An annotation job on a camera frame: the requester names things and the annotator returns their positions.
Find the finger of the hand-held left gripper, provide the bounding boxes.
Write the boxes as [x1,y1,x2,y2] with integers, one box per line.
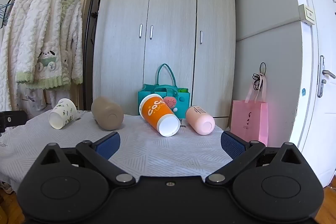
[0,111,27,133]

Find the black clothes rack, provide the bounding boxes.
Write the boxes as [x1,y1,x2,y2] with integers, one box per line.
[0,0,101,112]

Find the silver door handle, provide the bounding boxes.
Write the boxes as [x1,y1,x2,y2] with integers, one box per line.
[317,55,336,98]

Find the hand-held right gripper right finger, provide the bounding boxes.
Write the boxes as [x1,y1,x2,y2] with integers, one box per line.
[205,131,306,186]

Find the white fluffy robe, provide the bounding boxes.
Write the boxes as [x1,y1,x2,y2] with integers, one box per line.
[0,0,34,111]

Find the beige wall switch box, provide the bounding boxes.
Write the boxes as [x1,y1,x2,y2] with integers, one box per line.
[298,4,315,25]

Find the white patterned tablecloth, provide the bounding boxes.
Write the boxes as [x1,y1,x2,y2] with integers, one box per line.
[0,109,237,188]

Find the black cable on hook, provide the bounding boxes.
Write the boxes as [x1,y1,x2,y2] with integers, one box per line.
[252,62,267,92]

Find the white door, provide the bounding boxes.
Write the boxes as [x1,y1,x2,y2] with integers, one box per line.
[283,0,336,188]

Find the pink watermelon charm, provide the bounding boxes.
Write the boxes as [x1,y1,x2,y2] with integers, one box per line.
[163,97,179,109]

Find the orange paper cup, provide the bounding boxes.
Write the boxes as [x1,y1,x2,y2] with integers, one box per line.
[139,94,181,137]

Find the shoe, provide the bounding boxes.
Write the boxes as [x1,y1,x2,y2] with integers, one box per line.
[0,181,15,194]

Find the teal felt handbag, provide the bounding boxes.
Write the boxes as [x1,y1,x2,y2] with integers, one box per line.
[138,63,191,119]

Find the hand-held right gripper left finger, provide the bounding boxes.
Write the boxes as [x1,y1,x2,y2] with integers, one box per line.
[39,132,136,186]

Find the pink cup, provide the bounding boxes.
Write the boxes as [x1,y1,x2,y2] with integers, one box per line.
[185,106,216,135]

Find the teal clothes hanger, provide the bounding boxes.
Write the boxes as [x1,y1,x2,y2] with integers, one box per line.
[0,2,13,29]

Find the light wood wardrobe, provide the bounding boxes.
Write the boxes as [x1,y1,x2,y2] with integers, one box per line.
[92,0,241,119]

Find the white cardigan with green trim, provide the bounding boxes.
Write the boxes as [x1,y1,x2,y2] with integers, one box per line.
[15,0,84,90]

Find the white printed garment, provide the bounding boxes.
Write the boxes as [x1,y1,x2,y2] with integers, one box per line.
[18,84,48,112]

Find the pink paper bag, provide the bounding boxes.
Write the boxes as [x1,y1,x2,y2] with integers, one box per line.
[230,74,269,147]

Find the brown cup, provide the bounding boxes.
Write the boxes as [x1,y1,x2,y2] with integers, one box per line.
[91,96,124,131]

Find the white cup with green print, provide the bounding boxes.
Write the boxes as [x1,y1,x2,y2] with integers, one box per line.
[49,98,77,130]

